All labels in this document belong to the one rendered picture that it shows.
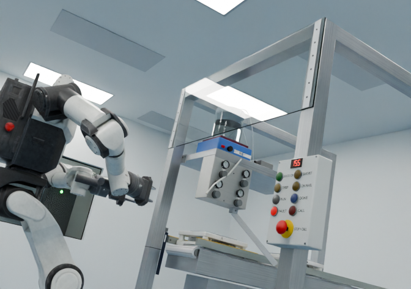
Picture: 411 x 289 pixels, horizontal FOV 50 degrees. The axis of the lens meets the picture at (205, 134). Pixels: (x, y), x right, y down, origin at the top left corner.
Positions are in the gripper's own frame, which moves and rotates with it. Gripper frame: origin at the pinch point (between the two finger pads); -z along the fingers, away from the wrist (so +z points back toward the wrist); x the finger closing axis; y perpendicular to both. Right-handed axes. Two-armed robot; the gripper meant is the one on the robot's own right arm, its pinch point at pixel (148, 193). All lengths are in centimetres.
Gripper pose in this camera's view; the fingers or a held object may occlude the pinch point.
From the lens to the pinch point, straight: 189.0
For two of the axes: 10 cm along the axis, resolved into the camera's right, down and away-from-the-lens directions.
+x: -2.0, 9.3, -3.1
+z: -4.2, -3.7, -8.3
